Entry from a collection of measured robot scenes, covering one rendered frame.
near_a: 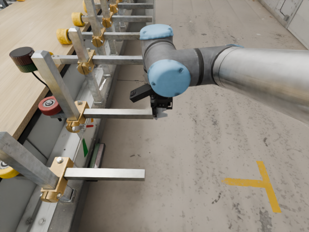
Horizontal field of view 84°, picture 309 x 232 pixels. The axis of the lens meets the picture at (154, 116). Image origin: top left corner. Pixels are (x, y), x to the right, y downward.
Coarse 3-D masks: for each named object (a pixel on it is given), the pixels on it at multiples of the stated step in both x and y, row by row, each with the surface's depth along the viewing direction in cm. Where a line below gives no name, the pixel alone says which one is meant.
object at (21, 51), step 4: (20, 48) 48; (24, 48) 48; (28, 48) 48; (12, 52) 46; (16, 52) 46; (20, 52) 46; (24, 52) 46; (28, 52) 46; (12, 56) 45; (16, 56) 45; (20, 56) 45; (28, 64) 47; (32, 72) 52; (36, 76) 53; (40, 80) 54; (44, 84) 55; (48, 88) 56
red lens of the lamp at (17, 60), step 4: (32, 48) 48; (32, 52) 47; (24, 56) 45; (28, 56) 46; (12, 60) 47; (16, 60) 46; (20, 60) 46; (24, 60) 46; (28, 60) 46; (32, 60) 47; (20, 64) 46; (24, 64) 47
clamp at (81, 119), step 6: (84, 102) 73; (78, 108) 71; (84, 108) 71; (72, 120) 66; (78, 120) 66; (84, 120) 71; (66, 126) 67; (72, 126) 65; (72, 132) 68; (78, 132) 68
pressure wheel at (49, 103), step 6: (42, 102) 68; (48, 102) 67; (54, 102) 68; (42, 108) 66; (48, 108) 66; (54, 108) 66; (60, 108) 69; (48, 114) 67; (54, 114) 68; (60, 120) 75
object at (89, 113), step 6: (60, 114) 70; (84, 114) 70; (90, 114) 70; (96, 114) 70; (102, 114) 70; (108, 114) 70; (114, 114) 70; (120, 114) 70; (126, 114) 70; (132, 114) 70; (138, 114) 70; (144, 114) 70; (150, 114) 70
